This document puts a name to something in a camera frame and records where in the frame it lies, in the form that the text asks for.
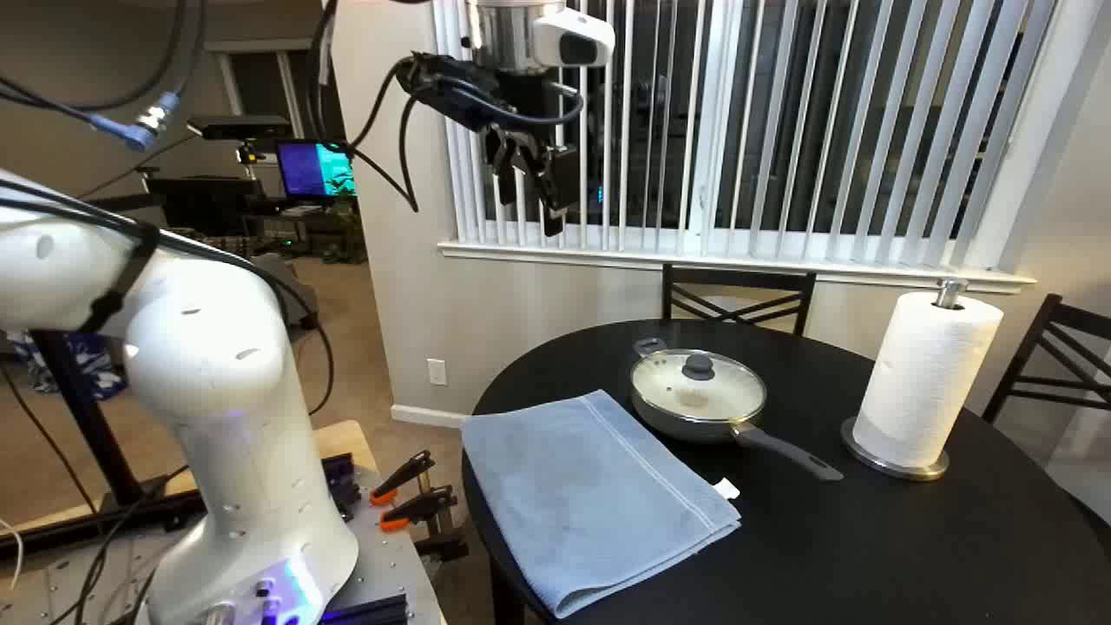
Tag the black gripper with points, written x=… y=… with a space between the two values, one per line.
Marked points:
x=512 y=118

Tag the glass lid with black knob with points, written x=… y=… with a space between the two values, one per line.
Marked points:
x=698 y=388

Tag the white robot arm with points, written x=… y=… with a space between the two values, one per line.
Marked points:
x=206 y=354

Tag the blue towel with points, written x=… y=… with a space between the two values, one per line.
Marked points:
x=588 y=502

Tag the white paper towel roll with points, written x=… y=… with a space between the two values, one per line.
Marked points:
x=924 y=371

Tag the white vertical window blinds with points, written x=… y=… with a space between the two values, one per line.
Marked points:
x=849 y=135

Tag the monitor with blue screen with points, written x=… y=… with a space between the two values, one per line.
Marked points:
x=315 y=171

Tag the black chair at window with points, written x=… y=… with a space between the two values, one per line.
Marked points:
x=773 y=302

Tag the grey frying pan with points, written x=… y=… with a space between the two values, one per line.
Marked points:
x=740 y=432

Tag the small white paper scrap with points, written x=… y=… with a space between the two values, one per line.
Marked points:
x=727 y=493

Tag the black chair on side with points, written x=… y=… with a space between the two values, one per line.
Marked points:
x=1056 y=361

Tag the round black table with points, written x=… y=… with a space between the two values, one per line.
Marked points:
x=989 y=543

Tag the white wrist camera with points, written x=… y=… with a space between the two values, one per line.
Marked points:
x=533 y=37

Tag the white wall outlet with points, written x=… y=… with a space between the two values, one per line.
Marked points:
x=434 y=373

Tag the orange handled clamp lower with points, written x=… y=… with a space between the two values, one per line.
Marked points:
x=432 y=510

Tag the orange handled clamp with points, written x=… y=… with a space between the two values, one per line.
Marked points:
x=396 y=476
x=432 y=510

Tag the orange handled clamp upper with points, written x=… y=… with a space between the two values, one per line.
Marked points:
x=396 y=476

